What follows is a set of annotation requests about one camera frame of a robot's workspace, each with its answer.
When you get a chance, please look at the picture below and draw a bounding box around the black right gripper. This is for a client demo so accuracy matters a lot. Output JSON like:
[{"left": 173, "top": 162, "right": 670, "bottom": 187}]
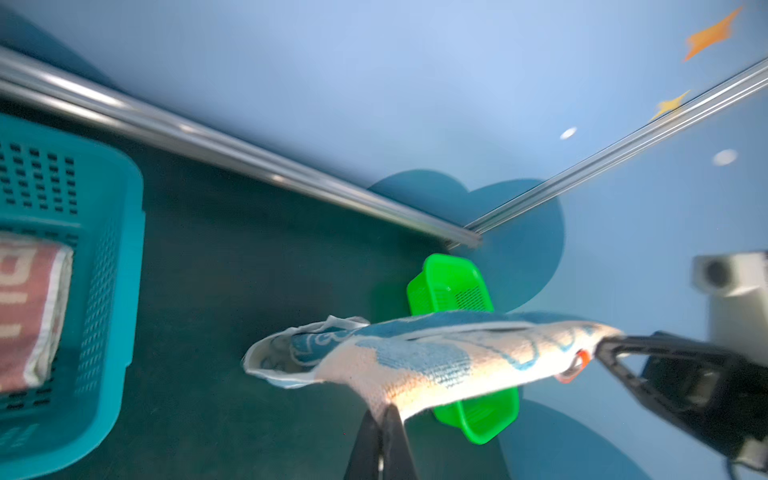
[{"left": 595, "top": 333, "right": 767, "bottom": 459}]

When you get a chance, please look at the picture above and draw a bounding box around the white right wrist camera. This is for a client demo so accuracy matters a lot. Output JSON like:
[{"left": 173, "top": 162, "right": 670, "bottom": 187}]
[{"left": 692, "top": 251, "right": 767, "bottom": 366}]

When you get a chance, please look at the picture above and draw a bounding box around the teal plastic basket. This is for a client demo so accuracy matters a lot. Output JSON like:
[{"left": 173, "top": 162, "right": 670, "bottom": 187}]
[{"left": 1, "top": 115, "right": 145, "bottom": 479}]

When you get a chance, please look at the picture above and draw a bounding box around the right aluminium frame post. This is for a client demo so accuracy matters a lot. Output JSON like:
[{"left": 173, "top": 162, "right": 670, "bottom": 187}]
[{"left": 467, "top": 59, "right": 767, "bottom": 235}]

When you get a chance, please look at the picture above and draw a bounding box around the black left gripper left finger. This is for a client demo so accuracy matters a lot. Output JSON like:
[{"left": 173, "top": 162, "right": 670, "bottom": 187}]
[{"left": 343, "top": 411, "right": 381, "bottom": 480}]

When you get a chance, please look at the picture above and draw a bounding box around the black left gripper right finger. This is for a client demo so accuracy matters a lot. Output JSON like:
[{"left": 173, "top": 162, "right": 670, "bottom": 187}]
[{"left": 381, "top": 405, "right": 418, "bottom": 480}]

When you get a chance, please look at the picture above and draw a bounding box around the horizontal aluminium frame rail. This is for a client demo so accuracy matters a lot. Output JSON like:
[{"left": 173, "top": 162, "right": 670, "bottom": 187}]
[{"left": 1, "top": 48, "right": 482, "bottom": 248}]

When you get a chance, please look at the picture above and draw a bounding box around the green plastic basket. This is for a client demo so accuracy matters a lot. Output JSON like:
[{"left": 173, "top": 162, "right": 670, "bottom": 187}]
[{"left": 406, "top": 253, "right": 521, "bottom": 446}]

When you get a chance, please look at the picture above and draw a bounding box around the teal pattern towel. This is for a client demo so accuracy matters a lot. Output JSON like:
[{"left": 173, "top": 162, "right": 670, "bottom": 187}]
[{"left": 242, "top": 311, "right": 625, "bottom": 421}]

